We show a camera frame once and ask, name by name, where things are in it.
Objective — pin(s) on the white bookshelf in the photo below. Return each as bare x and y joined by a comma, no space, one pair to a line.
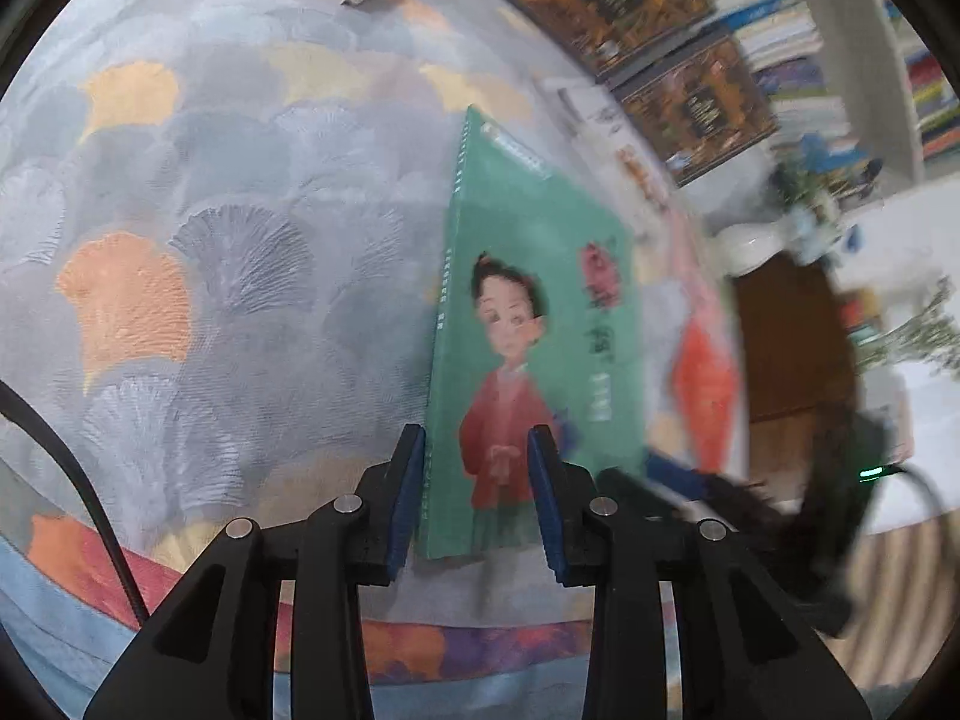
862,52

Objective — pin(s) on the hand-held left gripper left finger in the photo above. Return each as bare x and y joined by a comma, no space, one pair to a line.
405,517

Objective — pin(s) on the dark brown side table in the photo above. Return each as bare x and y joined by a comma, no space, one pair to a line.
787,337

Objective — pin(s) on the light green picture book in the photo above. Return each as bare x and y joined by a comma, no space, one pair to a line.
600,120

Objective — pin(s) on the glass vase with green sprigs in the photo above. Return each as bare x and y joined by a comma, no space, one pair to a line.
915,330

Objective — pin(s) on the teal book with girl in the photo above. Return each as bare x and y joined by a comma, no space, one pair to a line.
540,240

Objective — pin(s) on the row of shelved books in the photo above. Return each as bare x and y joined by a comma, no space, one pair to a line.
787,30

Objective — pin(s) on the white ribbed vase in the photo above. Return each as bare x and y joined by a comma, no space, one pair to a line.
750,247

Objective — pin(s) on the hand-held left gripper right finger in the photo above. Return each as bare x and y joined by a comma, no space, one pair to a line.
544,510

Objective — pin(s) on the blue and white flowers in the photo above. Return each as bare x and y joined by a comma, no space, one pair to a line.
810,180

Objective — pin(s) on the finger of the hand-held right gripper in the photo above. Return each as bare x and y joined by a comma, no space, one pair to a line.
682,478

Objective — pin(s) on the dark ornate gold-patterned book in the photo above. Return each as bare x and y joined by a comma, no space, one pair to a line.
697,112
600,0

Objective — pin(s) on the striped beige rug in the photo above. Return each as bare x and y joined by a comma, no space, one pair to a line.
900,600

